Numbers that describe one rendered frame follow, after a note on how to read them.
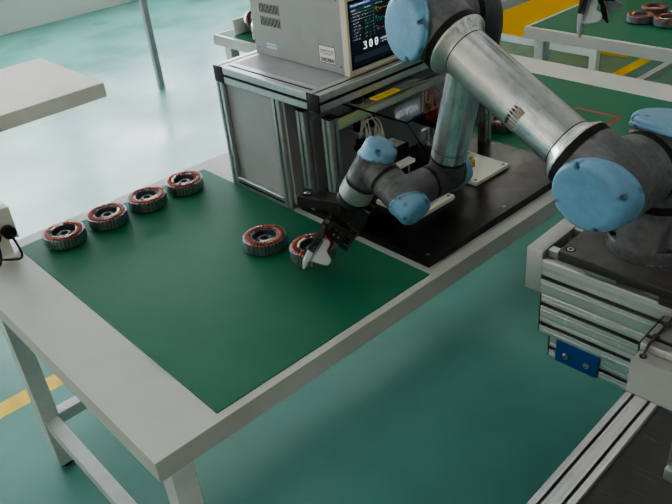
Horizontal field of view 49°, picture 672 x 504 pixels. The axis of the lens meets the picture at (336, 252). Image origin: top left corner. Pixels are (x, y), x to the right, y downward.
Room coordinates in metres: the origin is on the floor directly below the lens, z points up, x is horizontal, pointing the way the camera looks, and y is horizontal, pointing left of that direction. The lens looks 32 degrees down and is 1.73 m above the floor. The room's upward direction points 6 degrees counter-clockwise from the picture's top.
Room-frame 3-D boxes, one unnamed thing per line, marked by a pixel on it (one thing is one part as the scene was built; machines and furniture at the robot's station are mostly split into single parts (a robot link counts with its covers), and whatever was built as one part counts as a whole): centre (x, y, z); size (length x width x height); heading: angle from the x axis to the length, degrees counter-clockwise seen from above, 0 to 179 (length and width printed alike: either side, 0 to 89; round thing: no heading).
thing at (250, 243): (1.64, 0.18, 0.77); 0.11 x 0.11 x 0.04
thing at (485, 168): (1.92, -0.41, 0.78); 0.15 x 0.15 x 0.01; 40
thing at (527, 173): (1.85, -0.31, 0.76); 0.64 x 0.47 x 0.02; 130
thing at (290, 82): (2.09, -0.11, 1.09); 0.68 x 0.44 x 0.05; 130
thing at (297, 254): (1.51, 0.05, 0.81); 0.11 x 0.11 x 0.04
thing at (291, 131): (2.04, -0.16, 0.92); 0.66 x 0.01 x 0.30; 130
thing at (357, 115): (1.92, -0.26, 1.03); 0.62 x 0.01 x 0.03; 130
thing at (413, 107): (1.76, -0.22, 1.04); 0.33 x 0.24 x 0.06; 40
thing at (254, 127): (1.94, 0.19, 0.91); 0.28 x 0.03 x 0.32; 40
